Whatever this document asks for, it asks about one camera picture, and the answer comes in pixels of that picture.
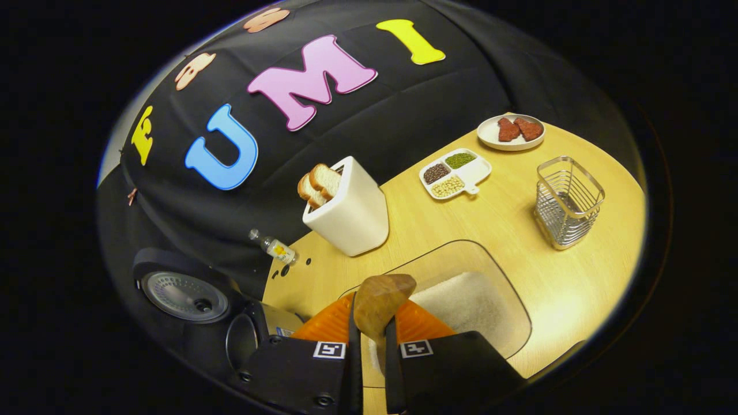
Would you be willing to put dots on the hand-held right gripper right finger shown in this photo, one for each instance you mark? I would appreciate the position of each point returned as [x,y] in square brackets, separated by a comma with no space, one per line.
[455,374]

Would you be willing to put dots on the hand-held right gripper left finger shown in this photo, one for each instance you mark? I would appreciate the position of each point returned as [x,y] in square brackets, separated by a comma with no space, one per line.
[300,374]

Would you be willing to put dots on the clear plastic rice box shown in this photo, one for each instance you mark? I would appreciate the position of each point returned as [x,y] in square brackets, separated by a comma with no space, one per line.
[507,288]

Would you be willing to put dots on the wooden spoon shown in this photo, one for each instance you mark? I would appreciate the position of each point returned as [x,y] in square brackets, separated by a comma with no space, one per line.
[380,300]

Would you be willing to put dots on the dark grey rice cooker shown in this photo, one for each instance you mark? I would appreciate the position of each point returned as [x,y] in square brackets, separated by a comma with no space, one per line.
[184,297]

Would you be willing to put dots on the small yellow label glass bottle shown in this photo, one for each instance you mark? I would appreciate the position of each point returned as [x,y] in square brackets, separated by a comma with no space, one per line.
[277,249]

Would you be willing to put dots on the white toaster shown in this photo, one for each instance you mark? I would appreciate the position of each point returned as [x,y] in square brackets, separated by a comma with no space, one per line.
[357,219]

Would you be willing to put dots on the toast bread slice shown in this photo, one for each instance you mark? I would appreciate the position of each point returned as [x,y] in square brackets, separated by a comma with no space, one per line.
[311,193]
[326,180]

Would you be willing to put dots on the white divided bean dish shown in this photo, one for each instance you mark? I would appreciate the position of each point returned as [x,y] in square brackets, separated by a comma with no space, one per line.
[475,170]

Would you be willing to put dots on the white round plate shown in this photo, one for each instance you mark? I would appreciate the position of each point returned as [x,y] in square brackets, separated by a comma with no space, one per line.
[490,134]

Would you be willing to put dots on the copper cloth clip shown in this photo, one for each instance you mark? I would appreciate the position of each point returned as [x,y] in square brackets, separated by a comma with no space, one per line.
[132,196]

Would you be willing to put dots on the red meat piece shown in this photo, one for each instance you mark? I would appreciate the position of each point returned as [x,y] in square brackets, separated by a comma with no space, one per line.
[529,129]
[508,129]

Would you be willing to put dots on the black backdrop cloth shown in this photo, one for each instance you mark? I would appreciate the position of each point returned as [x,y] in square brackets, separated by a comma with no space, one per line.
[403,98]

